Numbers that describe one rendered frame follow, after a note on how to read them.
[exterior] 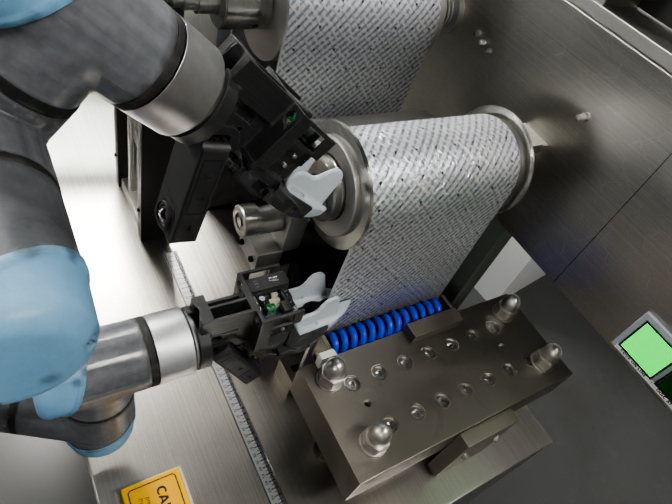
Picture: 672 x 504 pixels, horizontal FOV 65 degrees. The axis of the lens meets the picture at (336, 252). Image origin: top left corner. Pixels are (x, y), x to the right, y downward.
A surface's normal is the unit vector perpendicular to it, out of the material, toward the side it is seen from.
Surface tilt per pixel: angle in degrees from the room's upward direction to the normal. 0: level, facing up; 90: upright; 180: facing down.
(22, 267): 15
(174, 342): 26
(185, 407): 0
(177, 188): 78
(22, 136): 40
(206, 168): 90
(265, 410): 0
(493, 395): 0
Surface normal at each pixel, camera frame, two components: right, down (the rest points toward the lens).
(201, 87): 0.77, 0.33
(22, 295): 0.51, -0.65
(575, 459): 0.27, -0.65
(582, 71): -0.84, 0.20
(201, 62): 0.87, 0.05
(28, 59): 0.25, 0.56
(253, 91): 0.47, 0.73
